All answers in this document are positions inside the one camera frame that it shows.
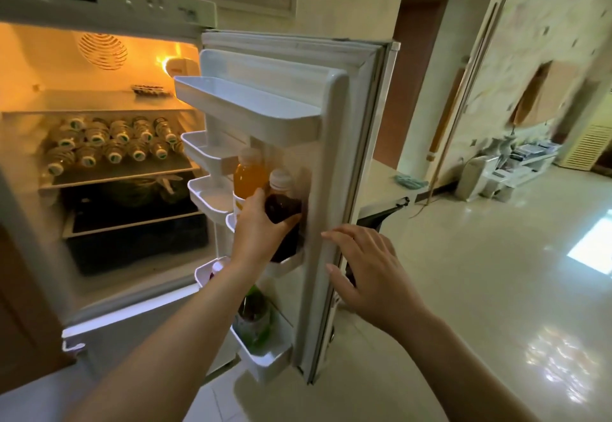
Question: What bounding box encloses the blue fluffy cloth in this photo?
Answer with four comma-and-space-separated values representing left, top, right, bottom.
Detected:
393, 173, 430, 191

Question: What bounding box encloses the row of green-capped bottles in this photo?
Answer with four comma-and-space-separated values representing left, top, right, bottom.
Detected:
43, 115, 185, 178

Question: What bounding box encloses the person's left forearm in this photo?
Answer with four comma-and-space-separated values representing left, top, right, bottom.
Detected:
66, 263, 271, 422

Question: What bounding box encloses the white television stand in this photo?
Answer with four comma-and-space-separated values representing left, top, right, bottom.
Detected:
480, 139, 561, 203

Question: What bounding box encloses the white wooden desk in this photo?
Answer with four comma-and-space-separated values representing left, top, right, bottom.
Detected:
356, 158, 431, 219

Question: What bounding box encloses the glass refrigerator shelf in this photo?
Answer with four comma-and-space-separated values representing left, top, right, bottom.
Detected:
2, 89, 201, 116
38, 151, 201, 192
62, 208, 207, 241

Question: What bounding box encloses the person's right hand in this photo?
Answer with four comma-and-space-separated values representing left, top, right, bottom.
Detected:
320, 223, 429, 340

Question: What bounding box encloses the orange juice bottle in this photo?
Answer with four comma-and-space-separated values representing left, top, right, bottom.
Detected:
233, 147, 270, 212

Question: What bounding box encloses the black crisper drawer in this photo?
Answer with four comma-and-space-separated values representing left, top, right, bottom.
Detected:
64, 213, 210, 277

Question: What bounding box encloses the brown wooden door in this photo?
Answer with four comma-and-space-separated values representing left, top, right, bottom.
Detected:
372, 0, 451, 170

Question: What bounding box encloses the dark juice bottle white cap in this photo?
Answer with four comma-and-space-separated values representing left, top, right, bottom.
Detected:
263, 167, 305, 264

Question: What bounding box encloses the white door shelf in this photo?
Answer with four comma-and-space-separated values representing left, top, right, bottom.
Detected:
187, 175, 238, 215
180, 130, 240, 176
225, 211, 307, 279
194, 256, 293, 385
174, 76, 322, 148

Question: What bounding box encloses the white fridge lamp housing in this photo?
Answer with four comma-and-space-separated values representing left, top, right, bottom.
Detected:
162, 55, 201, 79

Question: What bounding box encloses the dark plastic bag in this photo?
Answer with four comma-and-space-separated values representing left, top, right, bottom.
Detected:
98, 175, 192, 207

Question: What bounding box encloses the person's left hand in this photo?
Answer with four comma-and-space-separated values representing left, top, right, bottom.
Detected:
231, 188, 304, 282

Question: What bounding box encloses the wooden pole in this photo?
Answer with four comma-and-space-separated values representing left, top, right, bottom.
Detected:
426, 66, 469, 162

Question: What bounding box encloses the green bottle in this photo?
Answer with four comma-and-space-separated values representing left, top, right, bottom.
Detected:
233, 285, 273, 352

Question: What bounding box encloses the white standing air conditioner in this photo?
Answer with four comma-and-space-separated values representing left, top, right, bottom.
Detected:
556, 122, 612, 171

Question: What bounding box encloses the person's right forearm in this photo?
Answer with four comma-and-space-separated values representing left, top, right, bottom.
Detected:
390, 310, 541, 422

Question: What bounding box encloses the white refrigerator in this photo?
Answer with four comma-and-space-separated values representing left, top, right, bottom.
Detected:
0, 0, 240, 389

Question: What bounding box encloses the white air purifier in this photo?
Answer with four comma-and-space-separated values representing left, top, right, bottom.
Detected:
454, 154, 498, 203

